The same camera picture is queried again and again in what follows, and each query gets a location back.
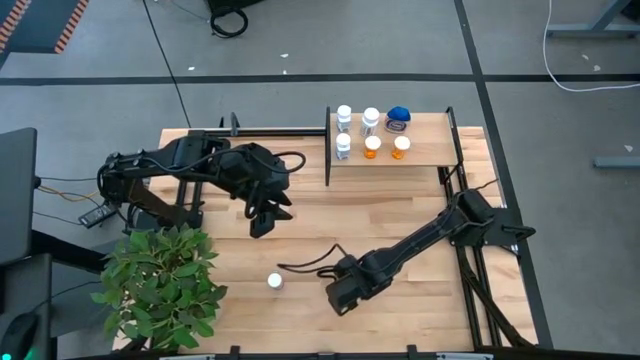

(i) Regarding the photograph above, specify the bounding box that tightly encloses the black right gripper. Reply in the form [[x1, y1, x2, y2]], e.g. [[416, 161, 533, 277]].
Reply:
[[325, 252, 401, 317]]

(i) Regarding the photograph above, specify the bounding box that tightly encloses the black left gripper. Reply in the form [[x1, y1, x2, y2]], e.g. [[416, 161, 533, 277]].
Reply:
[[227, 142, 294, 239]]

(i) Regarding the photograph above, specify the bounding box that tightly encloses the white bottle blue label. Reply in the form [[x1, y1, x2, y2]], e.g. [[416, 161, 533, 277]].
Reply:
[[359, 106, 381, 138], [335, 104, 353, 134], [335, 132, 352, 161]]

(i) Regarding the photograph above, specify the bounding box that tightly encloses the orange pill bottle white cap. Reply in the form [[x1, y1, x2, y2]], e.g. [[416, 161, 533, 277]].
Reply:
[[363, 134, 383, 160], [391, 135, 412, 161]]

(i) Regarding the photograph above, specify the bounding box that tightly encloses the blue-capped medicine bottle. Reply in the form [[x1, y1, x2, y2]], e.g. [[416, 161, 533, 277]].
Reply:
[[383, 105, 413, 135]]

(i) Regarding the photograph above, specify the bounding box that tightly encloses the green leafy plant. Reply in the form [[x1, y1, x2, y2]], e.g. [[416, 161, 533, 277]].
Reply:
[[89, 224, 229, 351]]

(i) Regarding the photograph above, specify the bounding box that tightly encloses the black power adapter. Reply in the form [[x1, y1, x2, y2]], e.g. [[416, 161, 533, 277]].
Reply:
[[78, 201, 119, 230]]

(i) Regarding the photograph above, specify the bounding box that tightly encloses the black desk bar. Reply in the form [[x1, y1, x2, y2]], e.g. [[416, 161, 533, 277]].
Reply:
[[29, 229, 119, 274]]

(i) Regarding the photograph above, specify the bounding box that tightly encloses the black monitor panel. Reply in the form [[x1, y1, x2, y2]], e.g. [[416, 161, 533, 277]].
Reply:
[[0, 127, 39, 267]]

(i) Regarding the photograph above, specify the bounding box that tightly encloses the black rounded device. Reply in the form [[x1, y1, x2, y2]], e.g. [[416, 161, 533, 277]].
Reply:
[[0, 312, 40, 360]]

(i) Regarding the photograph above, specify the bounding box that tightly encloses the grey metal bar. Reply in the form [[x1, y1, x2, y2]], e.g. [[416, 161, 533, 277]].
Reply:
[[592, 156, 640, 170]]

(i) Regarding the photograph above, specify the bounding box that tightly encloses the blue mat orange striped edge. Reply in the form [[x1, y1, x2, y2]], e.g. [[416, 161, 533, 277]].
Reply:
[[0, 0, 91, 55]]

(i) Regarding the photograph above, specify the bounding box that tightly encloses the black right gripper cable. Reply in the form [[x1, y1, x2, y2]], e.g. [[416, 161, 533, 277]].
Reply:
[[277, 243, 354, 280]]

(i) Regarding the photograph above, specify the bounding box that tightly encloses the black table edge rail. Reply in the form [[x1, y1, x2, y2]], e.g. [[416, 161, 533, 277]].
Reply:
[[64, 343, 640, 360]]

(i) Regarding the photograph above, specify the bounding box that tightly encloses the black cable bundle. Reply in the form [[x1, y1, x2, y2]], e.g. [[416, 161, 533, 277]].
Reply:
[[125, 203, 151, 231]]

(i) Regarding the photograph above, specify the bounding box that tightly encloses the wooden shelf black metal frame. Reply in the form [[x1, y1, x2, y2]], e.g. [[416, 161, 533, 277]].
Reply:
[[324, 105, 461, 187]]

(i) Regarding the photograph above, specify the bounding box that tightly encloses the thin black floor cable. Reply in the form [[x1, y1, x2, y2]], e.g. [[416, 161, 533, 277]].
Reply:
[[141, 0, 193, 129]]

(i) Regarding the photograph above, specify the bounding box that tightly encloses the coiled black cable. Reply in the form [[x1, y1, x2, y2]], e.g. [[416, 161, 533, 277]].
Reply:
[[208, 5, 250, 40]]

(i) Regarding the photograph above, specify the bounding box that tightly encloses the yellow floor cable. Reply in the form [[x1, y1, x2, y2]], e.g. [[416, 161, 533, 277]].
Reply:
[[38, 183, 101, 204]]

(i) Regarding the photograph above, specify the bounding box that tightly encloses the white floor cable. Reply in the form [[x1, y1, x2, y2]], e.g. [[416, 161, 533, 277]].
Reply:
[[542, 0, 640, 94]]

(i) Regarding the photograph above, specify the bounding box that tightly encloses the grey metal table leg frame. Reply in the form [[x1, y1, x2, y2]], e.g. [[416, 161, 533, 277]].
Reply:
[[544, 0, 640, 40]]

